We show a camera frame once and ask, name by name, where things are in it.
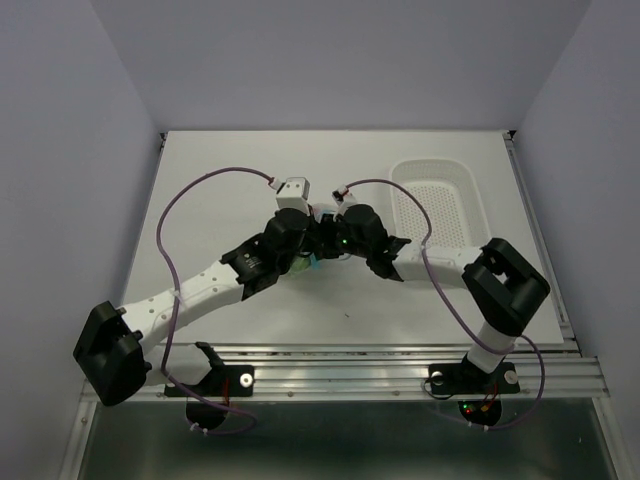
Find clear zip top bag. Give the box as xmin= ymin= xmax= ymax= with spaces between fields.
xmin=294 ymin=203 xmax=341 ymax=269

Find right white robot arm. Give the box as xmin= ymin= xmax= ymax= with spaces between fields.
xmin=314 ymin=204 xmax=550 ymax=399

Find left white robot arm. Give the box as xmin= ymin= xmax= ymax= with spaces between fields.
xmin=73 ymin=208 xmax=314 ymax=406

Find fake green lettuce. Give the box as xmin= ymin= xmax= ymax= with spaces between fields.
xmin=290 ymin=257 xmax=312 ymax=275

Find white perforated basket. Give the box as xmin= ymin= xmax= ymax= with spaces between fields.
xmin=389 ymin=159 xmax=491 ymax=248

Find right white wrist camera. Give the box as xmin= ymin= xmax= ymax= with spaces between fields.
xmin=331 ymin=185 xmax=358 ymax=216

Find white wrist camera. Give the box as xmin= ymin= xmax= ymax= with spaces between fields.
xmin=331 ymin=185 xmax=358 ymax=216
xmin=274 ymin=177 xmax=310 ymax=215

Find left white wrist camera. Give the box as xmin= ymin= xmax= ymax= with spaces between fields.
xmin=274 ymin=177 xmax=310 ymax=215

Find aluminium mounting rail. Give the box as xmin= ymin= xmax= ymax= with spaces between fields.
xmin=79 ymin=342 xmax=611 ymax=404

